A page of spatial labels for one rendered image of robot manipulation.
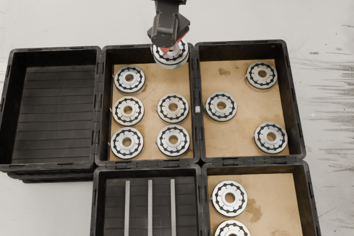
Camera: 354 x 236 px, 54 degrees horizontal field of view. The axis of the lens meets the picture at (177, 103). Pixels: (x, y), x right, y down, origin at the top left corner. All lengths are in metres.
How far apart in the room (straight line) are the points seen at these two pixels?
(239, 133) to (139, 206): 0.38
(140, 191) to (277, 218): 0.41
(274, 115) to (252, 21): 0.49
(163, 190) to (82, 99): 0.41
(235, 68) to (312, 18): 0.48
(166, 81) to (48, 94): 0.40
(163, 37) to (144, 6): 0.76
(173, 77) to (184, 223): 0.48
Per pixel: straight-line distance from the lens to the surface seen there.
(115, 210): 1.09
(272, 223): 1.10
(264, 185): 1.11
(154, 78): 1.21
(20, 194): 1.33
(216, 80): 1.20
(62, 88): 1.26
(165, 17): 0.79
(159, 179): 1.09
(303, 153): 1.06
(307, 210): 1.06
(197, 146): 1.01
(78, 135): 1.17
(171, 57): 1.00
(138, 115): 1.12
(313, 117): 1.37
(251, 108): 1.18
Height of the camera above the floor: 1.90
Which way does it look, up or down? 67 degrees down
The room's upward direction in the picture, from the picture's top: 2 degrees counter-clockwise
